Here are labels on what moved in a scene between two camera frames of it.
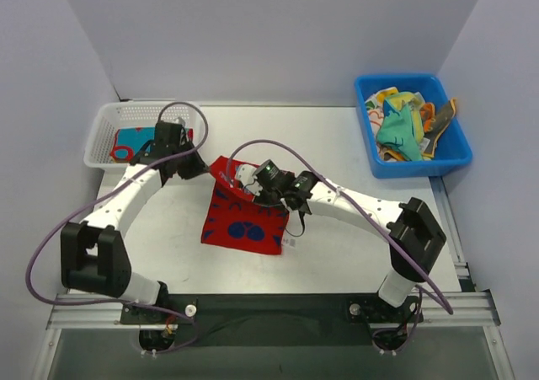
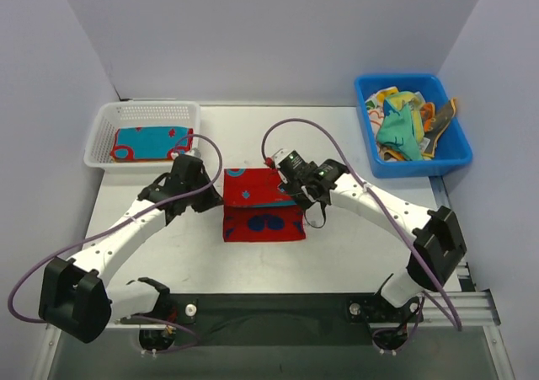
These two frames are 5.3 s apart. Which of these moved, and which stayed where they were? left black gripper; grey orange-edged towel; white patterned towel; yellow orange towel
Moved: left black gripper
Stayed: white patterned towel; grey orange-edged towel; yellow orange towel
